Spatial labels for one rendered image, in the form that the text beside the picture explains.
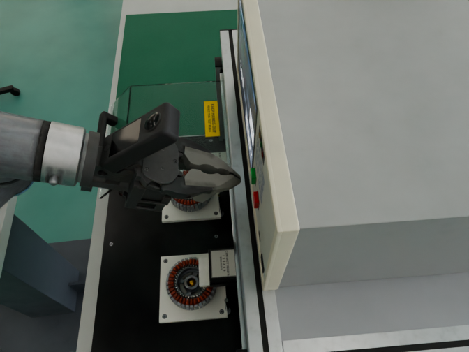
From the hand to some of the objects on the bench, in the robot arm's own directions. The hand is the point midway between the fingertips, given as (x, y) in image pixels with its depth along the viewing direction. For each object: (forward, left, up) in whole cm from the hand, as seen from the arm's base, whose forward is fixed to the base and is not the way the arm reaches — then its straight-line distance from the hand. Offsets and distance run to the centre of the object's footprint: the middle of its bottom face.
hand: (234, 176), depth 53 cm
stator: (-12, +19, -40) cm, 46 cm away
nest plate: (-12, +19, -42) cm, 47 cm away
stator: (-10, -5, -40) cm, 42 cm away
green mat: (+5, +74, -44) cm, 86 cm away
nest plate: (-10, -5, -42) cm, 43 cm away
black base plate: (-9, +8, -44) cm, 45 cm away
